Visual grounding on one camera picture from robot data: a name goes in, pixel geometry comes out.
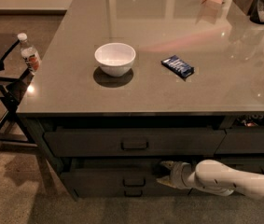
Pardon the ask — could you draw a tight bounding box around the dark counter cabinet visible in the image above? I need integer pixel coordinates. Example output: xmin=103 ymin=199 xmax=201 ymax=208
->
xmin=15 ymin=0 xmax=264 ymax=202

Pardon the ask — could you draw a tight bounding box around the dark folding chair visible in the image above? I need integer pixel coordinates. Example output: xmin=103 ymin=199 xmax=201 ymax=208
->
xmin=0 ymin=33 xmax=35 ymax=144

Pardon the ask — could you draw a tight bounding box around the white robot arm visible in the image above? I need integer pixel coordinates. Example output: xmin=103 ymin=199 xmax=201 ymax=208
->
xmin=157 ymin=160 xmax=264 ymax=202

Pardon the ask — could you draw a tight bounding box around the clear plastic water bottle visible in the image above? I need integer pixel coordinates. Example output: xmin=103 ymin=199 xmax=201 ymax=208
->
xmin=18 ymin=33 xmax=41 ymax=74

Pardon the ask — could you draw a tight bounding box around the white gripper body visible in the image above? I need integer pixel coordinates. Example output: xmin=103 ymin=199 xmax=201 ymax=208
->
xmin=170 ymin=162 xmax=196 ymax=189

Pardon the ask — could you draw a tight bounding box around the white ceramic bowl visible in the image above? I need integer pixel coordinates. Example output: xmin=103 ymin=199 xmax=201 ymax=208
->
xmin=94 ymin=43 xmax=136 ymax=77

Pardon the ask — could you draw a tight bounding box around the blue snack bar wrapper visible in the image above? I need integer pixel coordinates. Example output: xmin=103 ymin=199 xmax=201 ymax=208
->
xmin=161 ymin=55 xmax=194 ymax=78

